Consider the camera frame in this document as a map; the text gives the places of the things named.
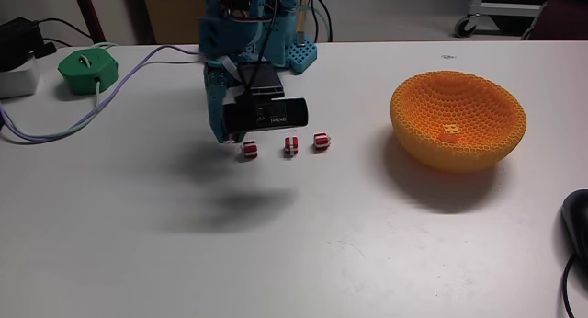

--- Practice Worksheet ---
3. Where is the white box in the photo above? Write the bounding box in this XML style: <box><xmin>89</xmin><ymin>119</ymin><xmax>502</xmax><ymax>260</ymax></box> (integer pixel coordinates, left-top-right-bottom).
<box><xmin>0</xmin><ymin>55</ymin><xmax>40</xmax><ymax>100</ymax></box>

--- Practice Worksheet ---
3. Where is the dark red chair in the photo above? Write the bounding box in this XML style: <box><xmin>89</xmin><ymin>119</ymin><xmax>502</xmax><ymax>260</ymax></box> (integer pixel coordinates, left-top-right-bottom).
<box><xmin>521</xmin><ymin>0</ymin><xmax>588</xmax><ymax>41</ymax></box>

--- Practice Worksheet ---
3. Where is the black mouse cable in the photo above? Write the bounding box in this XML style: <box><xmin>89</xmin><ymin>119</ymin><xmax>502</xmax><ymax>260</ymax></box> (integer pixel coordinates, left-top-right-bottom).
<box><xmin>561</xmin><ymin>253</ymin><xmax>579</xmax><ymax>318</ymax></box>

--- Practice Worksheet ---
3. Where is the black camera box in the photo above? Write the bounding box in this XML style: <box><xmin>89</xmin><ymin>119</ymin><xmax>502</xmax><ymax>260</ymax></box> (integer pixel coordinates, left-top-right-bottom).
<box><xmin>221</xmin><ymin>62</ymin><xmax>310</xmax><ymax>135</ymax></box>

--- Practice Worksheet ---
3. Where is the green hexagonal box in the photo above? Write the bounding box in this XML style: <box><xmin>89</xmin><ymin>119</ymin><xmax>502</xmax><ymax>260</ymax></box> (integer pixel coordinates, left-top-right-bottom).
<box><xmin>57</xmin><ymin>48</ymin><xmax>119</xmax><ymax>97</ymax></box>

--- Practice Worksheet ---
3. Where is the black power adapter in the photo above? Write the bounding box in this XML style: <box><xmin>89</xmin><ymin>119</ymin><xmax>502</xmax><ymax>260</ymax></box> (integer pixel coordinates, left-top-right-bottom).
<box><xmin>0</xmin><ymin>17</ymin><xmax>57</xmax><ymax>74</ymax></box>

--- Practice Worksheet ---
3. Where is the white wheeled cart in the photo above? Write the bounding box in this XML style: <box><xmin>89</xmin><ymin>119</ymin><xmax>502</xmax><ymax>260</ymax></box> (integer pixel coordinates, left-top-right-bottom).
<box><xmin>453</xmin><ymin>0</ymin><xmax>566</xmax><ymax>39</ymax></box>

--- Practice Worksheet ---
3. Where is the yellow honeycomb basket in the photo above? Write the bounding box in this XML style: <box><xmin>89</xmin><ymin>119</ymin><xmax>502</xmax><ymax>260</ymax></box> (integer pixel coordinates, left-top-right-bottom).
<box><xmin>390</xmin><ymin>70</ymin><xmax>528</xmax><ymax>175</ymax></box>

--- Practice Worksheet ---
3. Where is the black camera cable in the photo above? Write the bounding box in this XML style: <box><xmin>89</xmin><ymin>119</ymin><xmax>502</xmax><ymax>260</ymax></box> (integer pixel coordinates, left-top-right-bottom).
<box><xmin>245</xmin><ymin>0</ymin><xmax>282</xmax><ymax>97</ymax></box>

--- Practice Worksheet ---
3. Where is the black adapter cable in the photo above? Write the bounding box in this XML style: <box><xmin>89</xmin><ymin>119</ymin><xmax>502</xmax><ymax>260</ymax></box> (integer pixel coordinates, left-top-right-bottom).
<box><xmin>35</xmin><ymin>17</ymin><xmax>94</xmax><ymax>40</ymax></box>

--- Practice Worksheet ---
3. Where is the red pole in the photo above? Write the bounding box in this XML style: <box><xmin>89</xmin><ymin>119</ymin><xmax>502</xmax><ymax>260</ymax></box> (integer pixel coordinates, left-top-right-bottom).
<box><xmin>70</xmin><ymin>0</ymin><xmax>108</xmax><ymax>45</ymax></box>

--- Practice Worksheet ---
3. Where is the mint green cable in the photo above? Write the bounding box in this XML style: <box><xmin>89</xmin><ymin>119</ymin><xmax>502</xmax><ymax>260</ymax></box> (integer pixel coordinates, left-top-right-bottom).
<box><xmin>43</xmin><ymin>40</ymin><xmax>119</xmax><ymax>141</ymax></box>

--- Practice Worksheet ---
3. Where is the yellow cube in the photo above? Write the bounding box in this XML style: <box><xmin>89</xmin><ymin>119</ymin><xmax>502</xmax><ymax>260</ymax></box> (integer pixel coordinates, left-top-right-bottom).
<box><xmin>440</xmin><ymin>123</ymin><xmax>461</xmax><ymax>144</ymax></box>

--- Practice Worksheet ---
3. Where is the purple cable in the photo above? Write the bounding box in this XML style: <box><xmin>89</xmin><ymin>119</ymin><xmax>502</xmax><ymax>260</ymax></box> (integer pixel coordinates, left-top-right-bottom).
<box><xmin>0</xmin><ymin>44</ymin><xmax>203</xmax><ymax>145</ymax></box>

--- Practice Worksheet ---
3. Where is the brown wooden cabinet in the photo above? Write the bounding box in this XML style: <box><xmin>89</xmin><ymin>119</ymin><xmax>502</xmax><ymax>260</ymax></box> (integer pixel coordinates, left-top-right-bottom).
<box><xmin>140</xmin><ymin>0</ymin><xmax>207</xmax><ymax>46</ymax></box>

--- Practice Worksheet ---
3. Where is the black computer mouse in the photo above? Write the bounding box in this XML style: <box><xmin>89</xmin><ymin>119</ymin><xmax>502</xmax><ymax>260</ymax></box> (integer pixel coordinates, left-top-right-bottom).
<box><xmin>560</xmin><ymin>188</ymin><xmax>588</xmax><ymax>269</ymax></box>

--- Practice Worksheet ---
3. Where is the black cable behind arm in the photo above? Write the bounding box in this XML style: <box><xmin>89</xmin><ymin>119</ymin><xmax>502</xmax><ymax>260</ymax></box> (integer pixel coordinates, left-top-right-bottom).
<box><xmin>311</xmin><ymin>0</ymin><xmax>334</xmax><ymax>43</ymax></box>

